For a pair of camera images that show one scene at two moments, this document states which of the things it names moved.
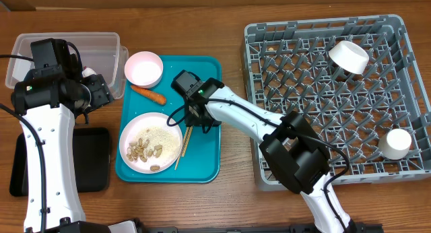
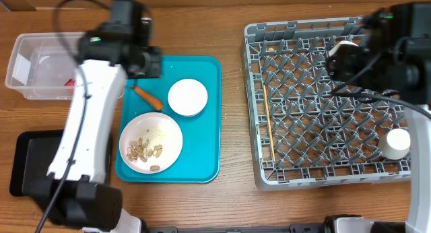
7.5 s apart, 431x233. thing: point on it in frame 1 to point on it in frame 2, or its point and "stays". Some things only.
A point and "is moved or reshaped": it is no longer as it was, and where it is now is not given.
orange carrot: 149,94 is moved or reshaped
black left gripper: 102,93 to 156,72
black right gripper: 197,116 to 339,62
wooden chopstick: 188,137 is moved or reshaped
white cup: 395,145 stays
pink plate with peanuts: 150,144 stays
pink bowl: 143,69 is moved or reshaped
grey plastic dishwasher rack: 357,79 stays
